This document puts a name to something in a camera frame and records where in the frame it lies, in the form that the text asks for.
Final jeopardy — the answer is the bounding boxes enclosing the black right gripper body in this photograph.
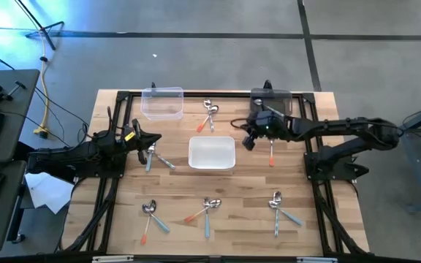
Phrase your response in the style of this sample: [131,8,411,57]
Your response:
[246,108,290,142]

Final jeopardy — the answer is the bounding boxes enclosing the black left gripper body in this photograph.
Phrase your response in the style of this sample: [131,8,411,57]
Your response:
[117,124,144,153]

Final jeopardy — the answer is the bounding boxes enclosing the silver handled spoon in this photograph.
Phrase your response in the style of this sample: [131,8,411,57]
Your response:
[273,191,283,238]
[253,98,287,118]
[202,99,216,133]
[148,144,177,171]

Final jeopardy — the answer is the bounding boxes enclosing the orange handled spoon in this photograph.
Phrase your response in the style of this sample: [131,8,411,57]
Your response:
[268,139,276,168]
[183,198,222,224]
[195,105,219,133]
[140,199,157,245]

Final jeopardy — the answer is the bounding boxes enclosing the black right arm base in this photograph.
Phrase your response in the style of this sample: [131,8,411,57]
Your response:
[303,151,371,182]

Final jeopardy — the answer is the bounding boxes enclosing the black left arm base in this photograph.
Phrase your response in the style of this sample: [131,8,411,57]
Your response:
[73,156,127,180]

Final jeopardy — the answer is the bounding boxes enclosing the clear plastic container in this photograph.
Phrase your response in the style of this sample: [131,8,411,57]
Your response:
[140,86,185,121]

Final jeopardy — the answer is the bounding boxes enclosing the smoky dark plastic container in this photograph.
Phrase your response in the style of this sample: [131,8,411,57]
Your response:
[249,87,294,118]

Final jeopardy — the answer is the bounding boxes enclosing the white plastic container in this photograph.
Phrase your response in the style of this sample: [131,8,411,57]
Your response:
[188,136,236,172]

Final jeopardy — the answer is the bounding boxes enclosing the white paper sheet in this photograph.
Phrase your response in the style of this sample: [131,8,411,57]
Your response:
[24,172,75,215]

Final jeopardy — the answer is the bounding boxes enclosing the dark grey desk panel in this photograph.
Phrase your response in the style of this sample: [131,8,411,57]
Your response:
[0,69,40,164]
[0,160,27,255]

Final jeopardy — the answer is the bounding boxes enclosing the black tripod stand legs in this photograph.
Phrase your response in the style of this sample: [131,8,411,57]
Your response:
[12,0,65,51]

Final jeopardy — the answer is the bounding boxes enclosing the black aluminium table frame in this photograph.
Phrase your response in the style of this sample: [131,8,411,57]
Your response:
[60,89,371,256]

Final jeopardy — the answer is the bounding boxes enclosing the black floor cable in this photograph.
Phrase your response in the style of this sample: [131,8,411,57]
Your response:
[33,85,91,127]

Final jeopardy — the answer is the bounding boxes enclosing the yellow extension cable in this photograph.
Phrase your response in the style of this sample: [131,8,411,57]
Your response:
[33,31,50,139]

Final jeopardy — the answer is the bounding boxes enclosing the silver table edge bracket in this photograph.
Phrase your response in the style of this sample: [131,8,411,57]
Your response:
[92,255,134,263]
[297,256,338,263]

